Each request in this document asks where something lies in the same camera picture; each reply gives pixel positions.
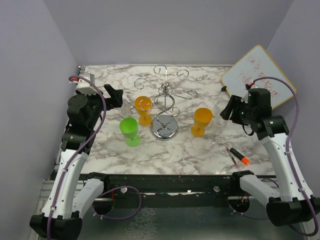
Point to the small whiteboard yellow frame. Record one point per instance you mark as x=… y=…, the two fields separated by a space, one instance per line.
x=255 y=64

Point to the clear wine glass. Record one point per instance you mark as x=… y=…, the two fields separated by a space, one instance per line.
x=218 y=121
x=124 y=111

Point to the green plastic wine glass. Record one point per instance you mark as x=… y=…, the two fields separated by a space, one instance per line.
x=129 y=129

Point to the orange plastic goblet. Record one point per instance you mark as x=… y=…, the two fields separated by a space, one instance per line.
x=202 y=118
x=143 y=106

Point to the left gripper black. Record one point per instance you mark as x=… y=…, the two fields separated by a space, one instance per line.
x=115 y=100

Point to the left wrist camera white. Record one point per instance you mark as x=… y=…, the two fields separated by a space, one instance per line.
x=85 y=88

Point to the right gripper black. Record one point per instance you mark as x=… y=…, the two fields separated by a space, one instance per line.
x=235 y=102

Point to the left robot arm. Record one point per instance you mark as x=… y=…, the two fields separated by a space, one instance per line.
x=61 y=217

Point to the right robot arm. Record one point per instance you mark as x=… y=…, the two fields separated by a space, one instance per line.
x=294 y=202

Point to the right orange plastic goblet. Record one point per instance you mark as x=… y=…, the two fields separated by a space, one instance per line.
x=202 y=118

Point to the chrome wine glass rack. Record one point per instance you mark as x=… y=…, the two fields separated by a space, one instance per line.
x=164 y=126

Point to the red pen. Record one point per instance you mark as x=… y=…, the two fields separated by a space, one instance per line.
x=232 y=157

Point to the black orange highlighter marker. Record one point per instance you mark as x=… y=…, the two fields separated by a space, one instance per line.
x=238 y=155

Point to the black front rail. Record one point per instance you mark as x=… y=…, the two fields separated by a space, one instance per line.
x=169 y=191

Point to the left orange plastic goblet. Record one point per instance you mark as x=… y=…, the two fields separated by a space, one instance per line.
x=143 y=106

